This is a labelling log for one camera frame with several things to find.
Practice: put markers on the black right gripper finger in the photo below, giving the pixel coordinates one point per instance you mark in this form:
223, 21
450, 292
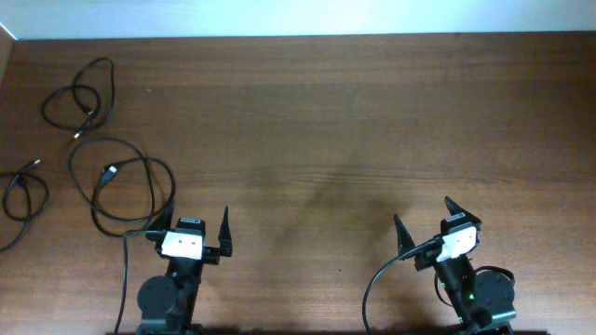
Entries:
458, 213
405, 241

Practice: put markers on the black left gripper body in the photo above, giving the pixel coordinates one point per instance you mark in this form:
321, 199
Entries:
209, 255

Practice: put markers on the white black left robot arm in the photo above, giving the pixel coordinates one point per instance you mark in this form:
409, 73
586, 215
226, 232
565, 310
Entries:
167, 302

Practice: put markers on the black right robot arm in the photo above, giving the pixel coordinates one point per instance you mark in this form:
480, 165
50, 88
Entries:
482, 297

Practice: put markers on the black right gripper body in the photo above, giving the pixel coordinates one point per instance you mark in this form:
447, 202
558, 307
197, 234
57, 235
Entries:
422, 260

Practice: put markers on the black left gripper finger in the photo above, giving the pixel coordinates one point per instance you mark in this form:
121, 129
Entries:
162, 223
224, 236

